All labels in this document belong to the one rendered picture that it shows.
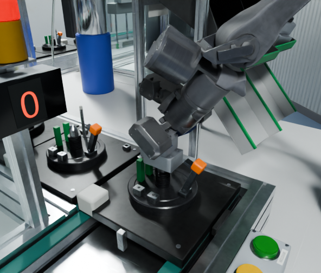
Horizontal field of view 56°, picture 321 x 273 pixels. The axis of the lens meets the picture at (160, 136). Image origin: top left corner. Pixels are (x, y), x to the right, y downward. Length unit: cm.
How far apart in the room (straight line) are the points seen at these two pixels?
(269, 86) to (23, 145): 70
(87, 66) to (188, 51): 105
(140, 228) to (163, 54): 30
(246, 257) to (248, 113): 40
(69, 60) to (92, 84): 46
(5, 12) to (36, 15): 392
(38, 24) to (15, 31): 392
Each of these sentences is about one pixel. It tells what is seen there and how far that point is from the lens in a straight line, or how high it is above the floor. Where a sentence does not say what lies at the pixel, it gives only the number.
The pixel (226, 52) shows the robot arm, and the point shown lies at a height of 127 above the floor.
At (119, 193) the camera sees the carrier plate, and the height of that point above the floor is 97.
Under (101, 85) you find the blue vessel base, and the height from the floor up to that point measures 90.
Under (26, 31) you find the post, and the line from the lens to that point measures 161.
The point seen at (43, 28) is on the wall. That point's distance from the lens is 436.
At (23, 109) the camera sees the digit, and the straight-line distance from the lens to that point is 45.
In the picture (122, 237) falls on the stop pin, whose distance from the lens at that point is 55.
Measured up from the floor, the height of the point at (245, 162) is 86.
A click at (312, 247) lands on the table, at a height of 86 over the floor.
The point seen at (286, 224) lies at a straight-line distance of 77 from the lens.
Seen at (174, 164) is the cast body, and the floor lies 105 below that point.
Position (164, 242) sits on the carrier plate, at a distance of 53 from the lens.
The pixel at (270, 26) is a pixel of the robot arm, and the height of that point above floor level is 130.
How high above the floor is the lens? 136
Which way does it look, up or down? 28 degrees down
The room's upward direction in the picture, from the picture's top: straight up
